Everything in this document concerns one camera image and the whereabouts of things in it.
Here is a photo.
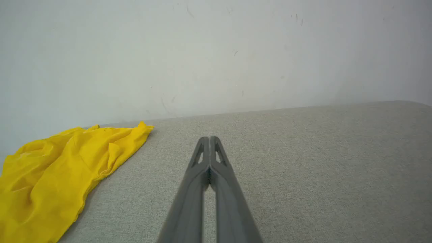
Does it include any yellow cloth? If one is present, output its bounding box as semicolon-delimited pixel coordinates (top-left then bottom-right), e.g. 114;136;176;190
0;121;154;243

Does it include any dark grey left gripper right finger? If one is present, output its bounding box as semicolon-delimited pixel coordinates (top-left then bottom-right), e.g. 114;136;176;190
209;136;264;243

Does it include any grey fabric sofa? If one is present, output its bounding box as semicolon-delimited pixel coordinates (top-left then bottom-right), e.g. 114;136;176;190
57;100;432;243

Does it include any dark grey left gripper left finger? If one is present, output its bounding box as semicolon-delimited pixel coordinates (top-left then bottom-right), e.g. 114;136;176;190
157;136;210;243

